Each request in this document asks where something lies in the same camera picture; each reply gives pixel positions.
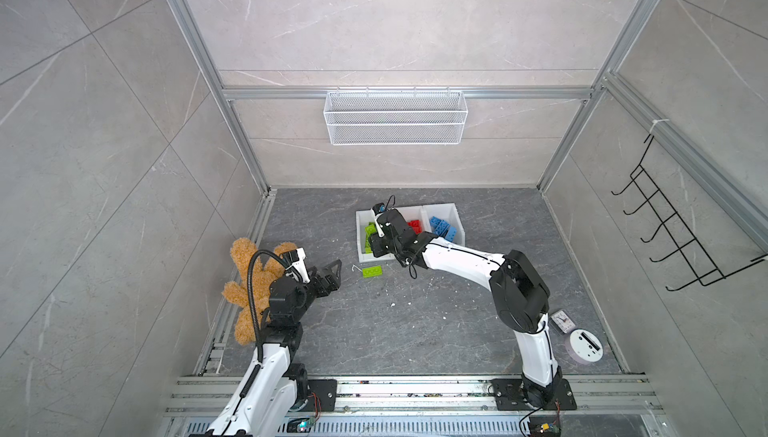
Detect red lego brick long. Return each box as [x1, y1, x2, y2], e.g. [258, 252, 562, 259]
[408, 219, 423, 234]

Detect blue lego brick studs up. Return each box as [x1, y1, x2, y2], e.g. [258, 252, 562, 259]
[429, 216, 451, 236]

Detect green lego brick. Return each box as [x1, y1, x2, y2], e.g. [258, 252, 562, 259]
[364, 222, 378, 254]
[361, 266, 383, 278]

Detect blue lego brick underside up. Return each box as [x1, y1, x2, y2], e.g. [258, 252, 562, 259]
[443, 226, 458, 242]

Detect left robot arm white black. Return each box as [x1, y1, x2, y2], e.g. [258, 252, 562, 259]
[204, 248, 342, 436]

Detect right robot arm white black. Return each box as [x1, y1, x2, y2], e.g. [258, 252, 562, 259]
[368, 203, 562, 408]

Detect white middle storage bin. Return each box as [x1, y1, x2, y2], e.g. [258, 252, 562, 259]
[379, 206, 433, 264]

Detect white storage bin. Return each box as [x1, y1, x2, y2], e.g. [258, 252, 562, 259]
[355, 209, 395, 263]
[379, 206, 433, 264]
[421, 203, 466, 246]

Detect white left storage bin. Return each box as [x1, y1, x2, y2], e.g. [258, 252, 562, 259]
[355, 209, 395, 263]

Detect white right storage bin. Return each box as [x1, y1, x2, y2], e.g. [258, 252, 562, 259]
[421, 203, 466, 246]

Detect brown teddy bear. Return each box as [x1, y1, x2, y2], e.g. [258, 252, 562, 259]
[222, 237, 284, 346]

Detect white tape roll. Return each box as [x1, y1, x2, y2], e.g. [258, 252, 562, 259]
[566, 329, 605, 364]

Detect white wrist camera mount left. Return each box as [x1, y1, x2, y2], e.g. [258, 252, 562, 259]
[282, 248, 310, 284]

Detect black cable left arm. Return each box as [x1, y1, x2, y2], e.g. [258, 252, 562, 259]
[246, 249, 289, 348]

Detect white wire mesh basket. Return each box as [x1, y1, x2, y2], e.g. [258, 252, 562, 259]
[323, 89, 468, 146]

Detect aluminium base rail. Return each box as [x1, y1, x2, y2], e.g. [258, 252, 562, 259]
[164, 373, 667, 437]

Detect black wire hook rack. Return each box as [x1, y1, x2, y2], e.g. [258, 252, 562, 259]
[611, 134, 767, 292]

